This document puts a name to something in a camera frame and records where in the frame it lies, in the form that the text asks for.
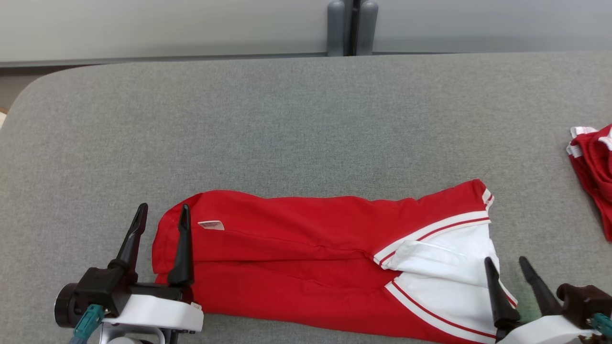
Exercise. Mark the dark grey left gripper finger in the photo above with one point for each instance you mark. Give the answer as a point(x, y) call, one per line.
point(131, 243)
point(183, 258)

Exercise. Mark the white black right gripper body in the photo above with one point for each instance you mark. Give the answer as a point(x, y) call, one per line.
point(545, 332)

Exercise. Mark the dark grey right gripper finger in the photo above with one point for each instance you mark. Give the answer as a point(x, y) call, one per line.
point(542, 296)
point(502, 301)

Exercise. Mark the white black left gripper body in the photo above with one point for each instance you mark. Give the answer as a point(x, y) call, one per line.
point(160, 313)

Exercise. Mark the red shirt with white stripes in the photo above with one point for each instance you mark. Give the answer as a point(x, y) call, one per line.
point(296, 267)

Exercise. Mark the red shorts with white trim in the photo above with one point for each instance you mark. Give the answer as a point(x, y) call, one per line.
point(597, 167)

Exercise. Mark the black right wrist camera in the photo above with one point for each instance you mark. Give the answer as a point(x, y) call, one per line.
point(585, 301)

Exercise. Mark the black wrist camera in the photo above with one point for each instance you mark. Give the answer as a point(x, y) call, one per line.
point(585, 301)
point(100, 289)

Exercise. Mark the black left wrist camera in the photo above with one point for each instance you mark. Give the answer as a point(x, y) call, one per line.
point(100, 289)

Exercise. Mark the grey partition post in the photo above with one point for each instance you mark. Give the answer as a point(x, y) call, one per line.
point(352, 28)

